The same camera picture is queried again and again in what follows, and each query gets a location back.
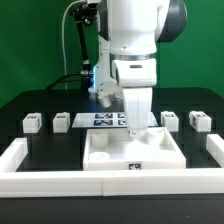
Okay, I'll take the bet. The white U-shaped fence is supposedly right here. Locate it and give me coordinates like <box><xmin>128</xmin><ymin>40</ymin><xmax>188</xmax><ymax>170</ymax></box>
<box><xmin>0</xmin><ymin>138</ymin><xmax>224</xmax><ymax>198</ymax></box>

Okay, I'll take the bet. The black cable bundle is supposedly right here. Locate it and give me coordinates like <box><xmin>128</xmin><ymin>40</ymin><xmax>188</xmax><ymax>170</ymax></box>
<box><xmin>45</xmin><ymin>73</ymin><xmax>93</xmax><ymax>91</ymax></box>

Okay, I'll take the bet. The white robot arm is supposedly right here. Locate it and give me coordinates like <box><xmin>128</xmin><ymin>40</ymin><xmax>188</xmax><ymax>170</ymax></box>
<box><xmin>87</xmin><ymin>0</ymin><xmax>187</xmax><ymax>137</ymax></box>

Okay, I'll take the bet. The white cable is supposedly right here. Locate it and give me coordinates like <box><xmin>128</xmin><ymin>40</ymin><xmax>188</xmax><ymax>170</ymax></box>
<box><xmin>61</xmin><ymin>0</ymin><xmax>84</xmax><ymax>90</ymax></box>

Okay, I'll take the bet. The white marker sheet with tags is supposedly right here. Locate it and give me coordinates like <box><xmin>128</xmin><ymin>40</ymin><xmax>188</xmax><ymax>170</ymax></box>
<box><xmin>71</xmin><ymin>112</ymin><xmax>159</xmax><ymax>128</ymax></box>

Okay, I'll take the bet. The white square table top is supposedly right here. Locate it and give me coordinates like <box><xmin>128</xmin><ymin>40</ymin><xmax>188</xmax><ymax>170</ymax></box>
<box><xmin>83</xmin><ymin>127</ymin><xmax>186</xmax><ymax>171</ymax></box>

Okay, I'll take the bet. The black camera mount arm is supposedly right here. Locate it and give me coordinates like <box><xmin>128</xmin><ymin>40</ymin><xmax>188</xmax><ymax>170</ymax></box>
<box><xmin>69</xmin><ymin>3</ymin><xmax>100</xmax><ymax>78</ymax></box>

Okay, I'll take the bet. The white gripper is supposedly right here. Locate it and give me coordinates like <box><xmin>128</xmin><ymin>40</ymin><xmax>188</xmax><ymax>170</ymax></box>
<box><xmin>112</xmin><ymin>59</ymin><xmax>157</xmax><ymax>137</ymax></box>

